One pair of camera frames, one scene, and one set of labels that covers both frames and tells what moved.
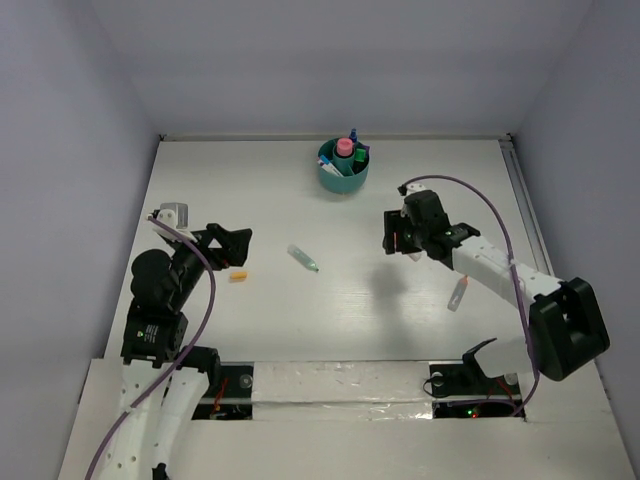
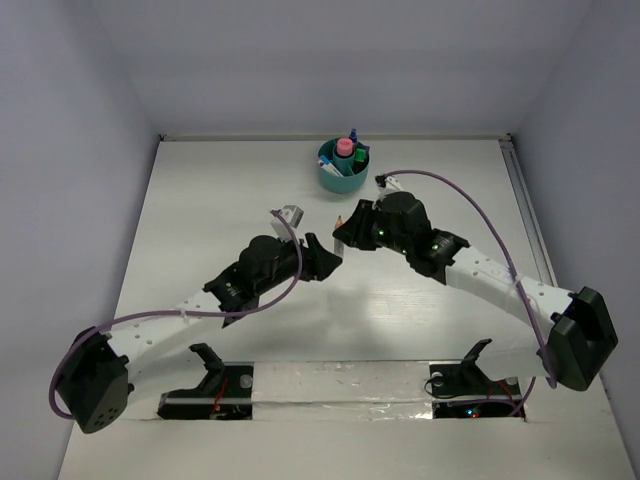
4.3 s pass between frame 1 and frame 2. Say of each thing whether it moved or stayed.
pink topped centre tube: stayed
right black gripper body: moved
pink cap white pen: stayed
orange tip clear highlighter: moved
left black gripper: moved
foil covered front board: stayed
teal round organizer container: stayed
